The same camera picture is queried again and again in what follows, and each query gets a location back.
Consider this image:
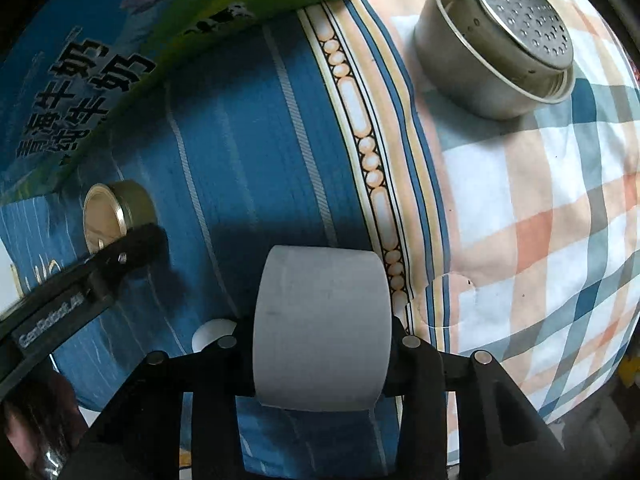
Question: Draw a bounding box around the white cylinder block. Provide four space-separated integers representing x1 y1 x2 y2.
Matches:
252 245 392 412

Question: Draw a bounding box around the gold tin can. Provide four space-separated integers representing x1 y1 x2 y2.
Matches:
82 180 159 262

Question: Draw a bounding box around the blue striped blanket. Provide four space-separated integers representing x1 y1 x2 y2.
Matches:
0 0 463 480

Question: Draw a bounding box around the yellow object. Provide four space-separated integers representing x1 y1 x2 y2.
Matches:
620 355 640 390

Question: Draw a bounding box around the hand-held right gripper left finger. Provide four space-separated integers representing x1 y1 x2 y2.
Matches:
70 317 258 480

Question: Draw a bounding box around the small white round object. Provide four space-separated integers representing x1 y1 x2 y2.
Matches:
192 318 237 354

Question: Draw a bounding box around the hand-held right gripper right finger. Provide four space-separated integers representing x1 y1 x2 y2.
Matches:
384 315 566 480

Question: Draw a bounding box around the steel pot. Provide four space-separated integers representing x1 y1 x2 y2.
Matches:
413 0 577 121

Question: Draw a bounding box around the perforated steel strainer insert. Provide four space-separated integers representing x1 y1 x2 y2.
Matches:
466 0 574 88

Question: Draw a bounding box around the person's left hand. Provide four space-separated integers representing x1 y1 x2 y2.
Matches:
0 372 81 480

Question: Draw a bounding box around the plaid bed sheet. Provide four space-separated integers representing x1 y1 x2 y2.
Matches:
350 0 640 428

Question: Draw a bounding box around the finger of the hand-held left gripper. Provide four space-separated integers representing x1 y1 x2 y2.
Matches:
82 224 165 281

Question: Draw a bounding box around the blue green milk carton box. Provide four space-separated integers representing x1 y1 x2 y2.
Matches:
0 0 354 207

